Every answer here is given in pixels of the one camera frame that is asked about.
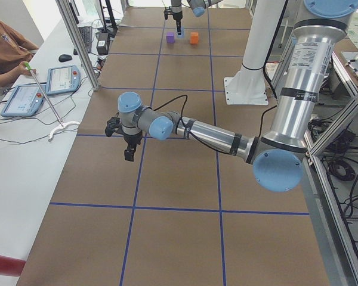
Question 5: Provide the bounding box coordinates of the red fire extinguisher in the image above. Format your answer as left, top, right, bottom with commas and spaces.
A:
0, 255, 26, 277

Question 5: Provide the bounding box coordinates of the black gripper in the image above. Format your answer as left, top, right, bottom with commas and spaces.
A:
163, 5, 183, 32
104, 117, 143, 161

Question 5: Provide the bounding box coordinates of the light blue foam block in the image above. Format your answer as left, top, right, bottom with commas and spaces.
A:
177, 27, 184, 38

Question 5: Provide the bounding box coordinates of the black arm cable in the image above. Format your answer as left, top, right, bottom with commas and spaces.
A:
151, 94, 278, 156

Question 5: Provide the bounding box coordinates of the seated person orange shirt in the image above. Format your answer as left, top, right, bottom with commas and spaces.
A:
0, 20, 38, 87

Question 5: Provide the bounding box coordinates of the black keyboard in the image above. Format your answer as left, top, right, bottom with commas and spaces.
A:
78, 26, 92, 53

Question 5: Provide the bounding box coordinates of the near teach pendant tablet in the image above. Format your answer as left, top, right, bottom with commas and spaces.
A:
1, 85, 44, 117

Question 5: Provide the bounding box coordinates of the aluminium frame post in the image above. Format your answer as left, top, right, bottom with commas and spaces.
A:
55, 0, 100, 91

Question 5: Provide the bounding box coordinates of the black computer mouse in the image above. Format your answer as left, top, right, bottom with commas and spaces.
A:
58, 54, 72, 63

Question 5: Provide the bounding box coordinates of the far teach pendant tablet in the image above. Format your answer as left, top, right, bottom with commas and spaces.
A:
45, 65, 81, 95

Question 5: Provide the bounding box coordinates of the teach pendant tablet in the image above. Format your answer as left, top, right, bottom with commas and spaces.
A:
45, 65, 81, 95
1, 85, 44, 117

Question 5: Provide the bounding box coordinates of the orange foam block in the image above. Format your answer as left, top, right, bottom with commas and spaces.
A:
190, 32, 199, 45

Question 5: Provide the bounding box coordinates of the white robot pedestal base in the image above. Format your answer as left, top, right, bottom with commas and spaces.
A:
224, 0, 287, 105

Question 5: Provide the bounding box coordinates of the purple foam block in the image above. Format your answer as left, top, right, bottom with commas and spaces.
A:
166, 32, 175, 43

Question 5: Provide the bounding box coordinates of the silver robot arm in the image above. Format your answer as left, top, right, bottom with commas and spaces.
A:
105, 1, 358, 192
163, 0, 222, 38

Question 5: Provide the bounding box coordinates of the white grabber stick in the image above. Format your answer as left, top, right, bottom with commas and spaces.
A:
23, 61, 81, 142

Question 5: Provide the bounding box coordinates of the black power adapter box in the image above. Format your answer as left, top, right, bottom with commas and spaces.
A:
96, 33, 110, 55

